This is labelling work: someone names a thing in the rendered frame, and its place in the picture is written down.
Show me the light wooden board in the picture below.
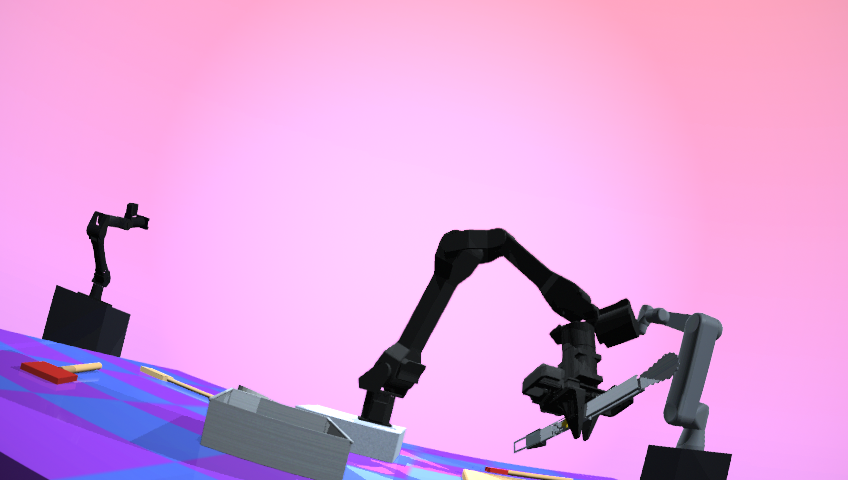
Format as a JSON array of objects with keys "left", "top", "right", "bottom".
[{"left": 461, "top": 469, "right": 526, "bottom": 480}]

